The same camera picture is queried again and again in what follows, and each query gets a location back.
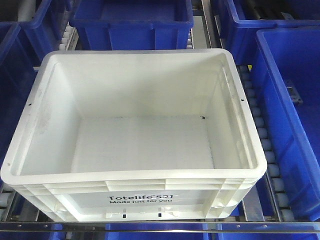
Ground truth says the blue bin destination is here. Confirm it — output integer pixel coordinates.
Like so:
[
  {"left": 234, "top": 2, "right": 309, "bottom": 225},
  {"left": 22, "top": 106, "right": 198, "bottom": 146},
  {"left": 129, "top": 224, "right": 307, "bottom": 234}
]
[
  {"left": 250, "top": 27, "right": 320, "bottom": 221},
  {"left": 0, "top": 21, "right": 42, "bottom": 191}
]

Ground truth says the blue bin left destination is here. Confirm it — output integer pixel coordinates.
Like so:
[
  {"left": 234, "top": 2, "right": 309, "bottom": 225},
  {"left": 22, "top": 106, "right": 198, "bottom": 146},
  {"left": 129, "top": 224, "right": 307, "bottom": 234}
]
[{"left": 0, "top": 21, "right": 42, "bottom": 191}]

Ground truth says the blue bin right destination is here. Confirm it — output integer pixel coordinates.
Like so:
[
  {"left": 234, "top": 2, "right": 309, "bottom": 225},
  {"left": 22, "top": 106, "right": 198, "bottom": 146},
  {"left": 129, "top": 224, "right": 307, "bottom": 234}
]
[{"left": 250, "top": 27, "right": 320, "bottom": 221}]

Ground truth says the white plastic Totelife tote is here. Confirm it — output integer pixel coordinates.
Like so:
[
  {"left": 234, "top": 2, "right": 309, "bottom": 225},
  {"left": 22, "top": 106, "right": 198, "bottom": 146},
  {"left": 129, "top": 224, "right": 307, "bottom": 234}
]
[{"left": 1, "top": 48, "right": 267, "bottom": 222}]

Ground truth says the blue bin back left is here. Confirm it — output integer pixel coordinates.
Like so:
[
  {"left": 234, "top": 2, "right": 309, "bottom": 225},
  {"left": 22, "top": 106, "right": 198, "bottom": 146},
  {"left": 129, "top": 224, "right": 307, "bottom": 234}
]
[{"left": 19, "top": 0, "right": 75, "bottom": 66}]

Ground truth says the destination right roller track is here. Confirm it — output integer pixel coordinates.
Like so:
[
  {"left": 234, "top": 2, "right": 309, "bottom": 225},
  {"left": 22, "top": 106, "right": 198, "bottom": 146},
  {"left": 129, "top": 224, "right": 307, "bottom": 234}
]
[{"left": 228, "top": 65, "right": 295, "bottom": 222}]

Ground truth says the blue bin below destination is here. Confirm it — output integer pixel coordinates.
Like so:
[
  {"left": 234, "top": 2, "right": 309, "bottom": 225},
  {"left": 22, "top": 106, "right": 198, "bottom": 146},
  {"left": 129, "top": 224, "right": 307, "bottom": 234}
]
[{"left": 104, "top": 223, "right": 212, "bottom": 240}]

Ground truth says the blue bin back right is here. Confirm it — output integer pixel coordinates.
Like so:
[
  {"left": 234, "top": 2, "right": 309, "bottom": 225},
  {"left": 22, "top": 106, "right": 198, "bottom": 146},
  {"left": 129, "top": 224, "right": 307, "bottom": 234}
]
[{"left": 214, "top": 0, "right": 320, "bottom": 65}]

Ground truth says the destination shelf front rail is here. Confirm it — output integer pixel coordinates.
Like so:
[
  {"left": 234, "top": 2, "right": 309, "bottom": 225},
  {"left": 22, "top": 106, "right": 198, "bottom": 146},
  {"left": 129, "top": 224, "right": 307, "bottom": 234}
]
[{"left": 0, "top": 221, "right": 320, "bottom": 234}]

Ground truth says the blue bin back centre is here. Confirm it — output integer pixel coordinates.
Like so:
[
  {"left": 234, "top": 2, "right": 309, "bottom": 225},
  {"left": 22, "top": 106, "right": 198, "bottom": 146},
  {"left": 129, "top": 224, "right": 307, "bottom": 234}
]
[{"left": 69, "top": 0, "right": 194, "bottom": 51}]

